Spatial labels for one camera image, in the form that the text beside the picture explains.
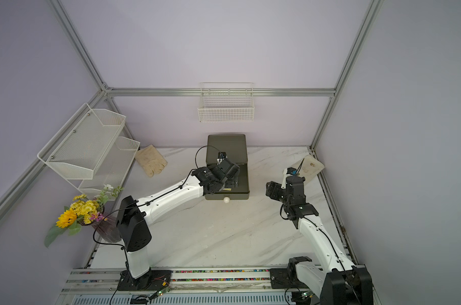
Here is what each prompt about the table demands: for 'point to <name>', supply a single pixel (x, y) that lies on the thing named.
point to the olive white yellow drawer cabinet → (234, 145)
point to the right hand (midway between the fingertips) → (274, 188)
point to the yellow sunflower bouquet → (81, 211)
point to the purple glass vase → (108, 227)
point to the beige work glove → (151, 159)
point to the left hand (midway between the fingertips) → (226, 179)
